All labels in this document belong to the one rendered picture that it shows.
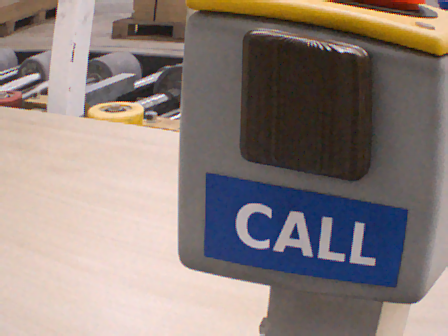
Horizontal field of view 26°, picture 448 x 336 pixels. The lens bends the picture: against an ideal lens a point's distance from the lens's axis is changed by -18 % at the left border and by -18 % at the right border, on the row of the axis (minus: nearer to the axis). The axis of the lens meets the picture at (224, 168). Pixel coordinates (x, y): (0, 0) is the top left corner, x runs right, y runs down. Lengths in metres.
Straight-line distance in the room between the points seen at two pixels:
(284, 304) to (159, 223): 0.78
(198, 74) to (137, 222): 0.81
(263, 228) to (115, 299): 0.62
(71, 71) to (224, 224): 1.27
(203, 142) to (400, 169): 0.05
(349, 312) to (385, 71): 0.07
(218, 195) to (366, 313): 0.05
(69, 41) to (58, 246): 0.58
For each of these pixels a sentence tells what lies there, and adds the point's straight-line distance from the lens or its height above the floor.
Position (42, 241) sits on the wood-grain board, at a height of 0.90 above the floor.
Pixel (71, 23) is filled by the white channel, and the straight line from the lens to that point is 1.51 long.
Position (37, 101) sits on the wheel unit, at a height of 0.87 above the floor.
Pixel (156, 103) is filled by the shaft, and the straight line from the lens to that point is 1.93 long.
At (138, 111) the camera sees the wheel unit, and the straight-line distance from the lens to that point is 1.45.
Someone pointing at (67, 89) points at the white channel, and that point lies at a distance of 1.53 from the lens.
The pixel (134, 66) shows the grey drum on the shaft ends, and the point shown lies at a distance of 2.16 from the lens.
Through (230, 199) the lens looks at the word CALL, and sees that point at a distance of 0.26.
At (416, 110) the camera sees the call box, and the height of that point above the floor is 1.20.
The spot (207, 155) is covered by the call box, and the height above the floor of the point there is 1.18.
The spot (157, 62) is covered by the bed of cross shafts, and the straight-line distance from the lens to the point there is 2.21.
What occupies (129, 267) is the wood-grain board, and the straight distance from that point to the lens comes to 0.95.
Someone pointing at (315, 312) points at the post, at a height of 1.14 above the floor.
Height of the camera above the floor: 1.25
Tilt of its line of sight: 16 degrees down
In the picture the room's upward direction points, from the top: 2 degrees clockwise
